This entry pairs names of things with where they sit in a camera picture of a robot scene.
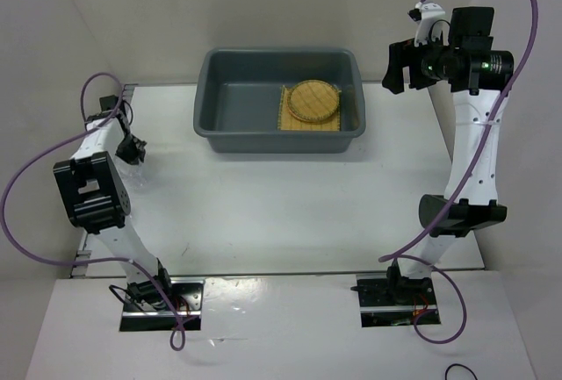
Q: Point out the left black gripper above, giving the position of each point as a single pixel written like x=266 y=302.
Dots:
x=136 y=154

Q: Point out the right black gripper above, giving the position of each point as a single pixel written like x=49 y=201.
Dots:
x=405 y=53

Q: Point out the round yellow bamboo tray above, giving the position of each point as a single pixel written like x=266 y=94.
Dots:
x=314 y=99

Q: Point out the square bamboo mat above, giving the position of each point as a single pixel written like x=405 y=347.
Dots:
x=287 y=122

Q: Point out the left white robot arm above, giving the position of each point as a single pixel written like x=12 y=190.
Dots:
x=95 y=199

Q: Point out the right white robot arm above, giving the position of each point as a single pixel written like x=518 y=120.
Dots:
x=458 y=50

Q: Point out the grey plastic bin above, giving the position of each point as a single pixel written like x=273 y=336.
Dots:
x=239 y=95

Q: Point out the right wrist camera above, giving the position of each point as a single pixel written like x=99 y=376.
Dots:
x=429 y=18

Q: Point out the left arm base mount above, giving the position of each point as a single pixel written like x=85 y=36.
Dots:
x=187 y=299

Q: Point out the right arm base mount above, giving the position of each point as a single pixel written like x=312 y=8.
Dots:
x=384 y=305

